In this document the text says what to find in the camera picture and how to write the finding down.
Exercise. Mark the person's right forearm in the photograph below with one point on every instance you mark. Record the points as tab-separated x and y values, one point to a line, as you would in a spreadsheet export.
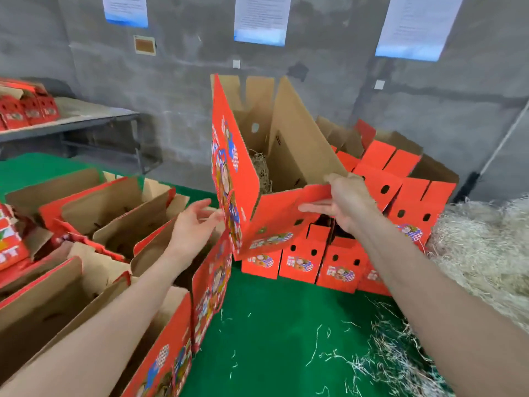
446	301

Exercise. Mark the small white wall tag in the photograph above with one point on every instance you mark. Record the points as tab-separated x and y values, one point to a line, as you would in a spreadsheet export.
378	84
236	63

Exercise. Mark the white pole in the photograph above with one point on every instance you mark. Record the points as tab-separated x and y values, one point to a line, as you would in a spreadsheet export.
500	149

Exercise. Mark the red cardboard box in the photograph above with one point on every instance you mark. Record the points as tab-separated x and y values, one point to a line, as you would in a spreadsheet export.
347	157
426	206
302	260
373	281
393	173
297	136
263	262
340	268

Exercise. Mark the orange wall plate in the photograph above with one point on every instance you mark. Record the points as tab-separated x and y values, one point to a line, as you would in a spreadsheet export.
145	45

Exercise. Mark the white blue wall poster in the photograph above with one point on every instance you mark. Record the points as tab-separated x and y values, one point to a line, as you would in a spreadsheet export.
263	19
420	27
126	10

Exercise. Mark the person's left hand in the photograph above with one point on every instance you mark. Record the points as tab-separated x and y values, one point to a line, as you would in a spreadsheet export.
194	231

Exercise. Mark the small straw filler clump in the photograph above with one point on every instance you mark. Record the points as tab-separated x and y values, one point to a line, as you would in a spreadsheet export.
261	171

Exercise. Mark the group of red boxes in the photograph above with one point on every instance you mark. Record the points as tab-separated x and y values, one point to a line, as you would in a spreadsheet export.
99	244

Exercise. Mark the person's right hand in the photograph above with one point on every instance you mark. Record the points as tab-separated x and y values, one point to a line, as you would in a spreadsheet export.
349	204

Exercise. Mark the person's left forearm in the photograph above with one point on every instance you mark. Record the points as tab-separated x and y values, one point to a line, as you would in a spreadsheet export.
91	335

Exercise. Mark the pile of wood wool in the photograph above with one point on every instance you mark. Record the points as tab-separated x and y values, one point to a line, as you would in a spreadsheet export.
479	252

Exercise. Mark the grey metal table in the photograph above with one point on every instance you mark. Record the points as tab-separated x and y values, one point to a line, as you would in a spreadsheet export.
91	111

